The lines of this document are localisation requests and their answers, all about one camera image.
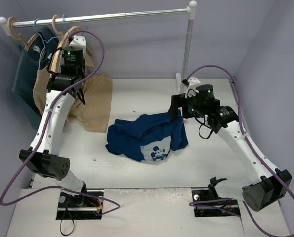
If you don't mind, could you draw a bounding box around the wooden hanger with beige shirt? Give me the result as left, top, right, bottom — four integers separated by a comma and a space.
50, 15, 82, 72

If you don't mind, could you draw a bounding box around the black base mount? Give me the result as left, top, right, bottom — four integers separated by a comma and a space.
189, 177, 241, 218
56, 192, 103, 220

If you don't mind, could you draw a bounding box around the dark teal hanging shirt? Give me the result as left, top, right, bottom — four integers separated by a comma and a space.
12, 27, 59, 130

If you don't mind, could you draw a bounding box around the light blue wire hanger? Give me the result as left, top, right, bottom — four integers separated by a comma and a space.
33, 18, 61, 71
62, 14, 71, 43

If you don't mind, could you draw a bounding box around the blue Mickey Mouse t-shirt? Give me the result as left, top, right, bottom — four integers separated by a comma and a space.
105, 112, 188, 165

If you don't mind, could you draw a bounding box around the beige hanging shirt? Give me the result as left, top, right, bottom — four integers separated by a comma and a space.
33, 44, 113, 133

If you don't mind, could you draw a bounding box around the black looped strap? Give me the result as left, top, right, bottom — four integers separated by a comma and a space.
59, 207, 76, 236

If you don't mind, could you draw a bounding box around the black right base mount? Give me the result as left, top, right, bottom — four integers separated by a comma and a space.
189, 177, 241, 218

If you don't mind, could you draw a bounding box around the wooden hanger far left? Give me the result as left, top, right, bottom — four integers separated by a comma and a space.
7, 16, 47, 60

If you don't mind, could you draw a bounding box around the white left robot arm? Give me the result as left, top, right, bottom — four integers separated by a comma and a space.
19, 36, 87, 207

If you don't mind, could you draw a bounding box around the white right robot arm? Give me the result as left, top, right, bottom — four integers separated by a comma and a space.
168, 77, 292, 212

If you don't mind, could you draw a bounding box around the silver clothes rack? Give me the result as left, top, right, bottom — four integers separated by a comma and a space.
0, 0, 197, 92

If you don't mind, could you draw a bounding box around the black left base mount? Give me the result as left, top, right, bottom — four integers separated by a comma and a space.
56, 192, 103, 220

